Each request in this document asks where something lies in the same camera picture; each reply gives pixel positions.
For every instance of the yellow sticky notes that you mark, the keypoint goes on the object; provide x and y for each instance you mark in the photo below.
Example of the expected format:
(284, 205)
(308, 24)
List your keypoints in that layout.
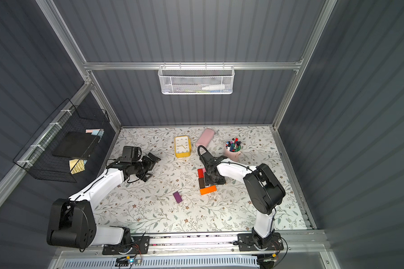
(77, 165)

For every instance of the purple building block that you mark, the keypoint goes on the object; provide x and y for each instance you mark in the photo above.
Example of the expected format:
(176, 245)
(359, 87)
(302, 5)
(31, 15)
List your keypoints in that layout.
(177, 197)

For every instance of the floral table mat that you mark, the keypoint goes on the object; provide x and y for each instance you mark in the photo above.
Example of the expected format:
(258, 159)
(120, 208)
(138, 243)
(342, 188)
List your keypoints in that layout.
(150, 207)

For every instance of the pastel sticky notes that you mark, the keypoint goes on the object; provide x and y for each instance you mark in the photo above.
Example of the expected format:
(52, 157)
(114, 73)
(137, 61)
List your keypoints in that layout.
(95, 132)

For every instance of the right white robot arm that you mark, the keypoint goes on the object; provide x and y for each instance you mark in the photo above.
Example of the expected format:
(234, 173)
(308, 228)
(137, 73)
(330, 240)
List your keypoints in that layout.
(263, 187)

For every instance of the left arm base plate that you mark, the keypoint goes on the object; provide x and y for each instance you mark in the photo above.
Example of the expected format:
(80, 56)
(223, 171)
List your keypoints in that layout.
(140, 245)

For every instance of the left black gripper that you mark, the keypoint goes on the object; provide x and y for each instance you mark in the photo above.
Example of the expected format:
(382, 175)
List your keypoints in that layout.
(146, 165)

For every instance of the small green circuit board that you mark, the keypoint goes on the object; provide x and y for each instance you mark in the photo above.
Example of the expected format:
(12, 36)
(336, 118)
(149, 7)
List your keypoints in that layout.
(126, 262)

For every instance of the white marker in basket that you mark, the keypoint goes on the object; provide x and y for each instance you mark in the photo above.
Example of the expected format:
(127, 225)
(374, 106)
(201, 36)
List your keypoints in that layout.
(219, 87)

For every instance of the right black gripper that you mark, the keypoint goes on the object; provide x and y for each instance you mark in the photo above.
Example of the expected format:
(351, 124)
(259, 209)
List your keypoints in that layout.
(211, 174)

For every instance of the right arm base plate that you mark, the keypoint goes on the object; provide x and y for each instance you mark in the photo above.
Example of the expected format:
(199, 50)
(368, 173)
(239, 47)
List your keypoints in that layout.
(253, 242)

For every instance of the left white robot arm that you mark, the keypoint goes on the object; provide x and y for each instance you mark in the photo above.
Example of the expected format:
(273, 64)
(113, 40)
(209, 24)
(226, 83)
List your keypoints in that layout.
(72, 223)

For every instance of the pink pencil case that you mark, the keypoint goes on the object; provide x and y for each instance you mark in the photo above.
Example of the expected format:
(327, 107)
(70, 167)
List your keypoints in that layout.
(205, 138)

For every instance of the orange building block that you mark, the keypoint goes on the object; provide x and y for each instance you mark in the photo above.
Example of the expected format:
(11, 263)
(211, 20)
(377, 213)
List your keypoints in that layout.
(207, 190)

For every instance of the black notebook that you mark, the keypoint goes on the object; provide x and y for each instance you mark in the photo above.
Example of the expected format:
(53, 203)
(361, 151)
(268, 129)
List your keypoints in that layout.
(76, 145)

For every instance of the pink pen cup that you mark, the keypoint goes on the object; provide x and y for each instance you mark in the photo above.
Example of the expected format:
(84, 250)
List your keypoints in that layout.
(232, 151)

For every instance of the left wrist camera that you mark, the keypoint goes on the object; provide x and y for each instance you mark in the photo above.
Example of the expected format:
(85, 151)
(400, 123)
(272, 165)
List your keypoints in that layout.
(131, 154)

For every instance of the brown building block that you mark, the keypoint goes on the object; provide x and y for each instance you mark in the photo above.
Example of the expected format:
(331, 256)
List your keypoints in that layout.
(201, 183)

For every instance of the black wire wall basket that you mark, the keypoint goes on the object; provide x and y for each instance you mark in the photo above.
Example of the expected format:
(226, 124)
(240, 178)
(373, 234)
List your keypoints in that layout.
(37, 159)

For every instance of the white wire mesh basket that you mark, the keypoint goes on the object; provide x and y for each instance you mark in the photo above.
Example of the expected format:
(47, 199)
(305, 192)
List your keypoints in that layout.
(180, 81)

